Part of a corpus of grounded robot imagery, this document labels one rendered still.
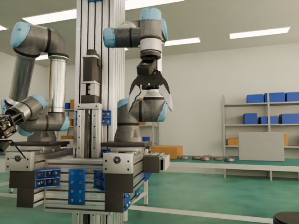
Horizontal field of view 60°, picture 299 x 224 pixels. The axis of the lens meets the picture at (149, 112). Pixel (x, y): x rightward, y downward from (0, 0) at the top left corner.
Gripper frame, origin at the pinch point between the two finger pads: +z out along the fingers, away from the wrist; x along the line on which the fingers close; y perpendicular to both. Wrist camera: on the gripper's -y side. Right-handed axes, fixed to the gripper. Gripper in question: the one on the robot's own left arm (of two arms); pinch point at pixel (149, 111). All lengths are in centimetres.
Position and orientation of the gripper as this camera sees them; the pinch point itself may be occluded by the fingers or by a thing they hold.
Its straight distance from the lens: 85.0
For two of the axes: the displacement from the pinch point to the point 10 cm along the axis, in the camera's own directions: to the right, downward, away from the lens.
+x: -9.9, 0.1, 1.7
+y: 1.7, 0.8, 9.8
